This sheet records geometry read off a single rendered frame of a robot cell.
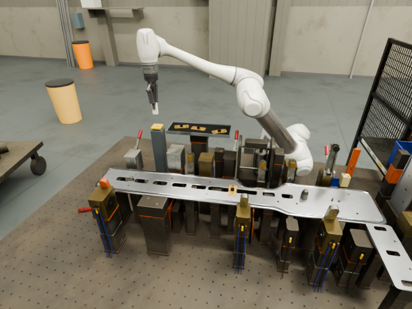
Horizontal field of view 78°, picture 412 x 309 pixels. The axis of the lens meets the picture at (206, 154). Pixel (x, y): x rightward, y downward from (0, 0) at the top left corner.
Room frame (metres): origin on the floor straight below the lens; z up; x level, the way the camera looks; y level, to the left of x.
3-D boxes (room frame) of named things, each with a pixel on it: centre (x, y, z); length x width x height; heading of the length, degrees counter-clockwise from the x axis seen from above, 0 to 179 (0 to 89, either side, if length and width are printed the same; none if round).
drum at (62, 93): (4.13, 2.36, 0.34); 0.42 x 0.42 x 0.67
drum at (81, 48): (8.10, 3.65, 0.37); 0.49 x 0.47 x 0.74; 164
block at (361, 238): (0.68, -0.62, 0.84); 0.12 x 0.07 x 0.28; 170
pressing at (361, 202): (0.97, -0.11, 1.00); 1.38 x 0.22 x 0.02; 80
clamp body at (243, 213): (0.78, -0.15, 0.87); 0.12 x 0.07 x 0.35; 170
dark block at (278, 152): (1.15, -0.39, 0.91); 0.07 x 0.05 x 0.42; 170
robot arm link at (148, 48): (1.41, 0.29, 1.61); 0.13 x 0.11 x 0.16; 5
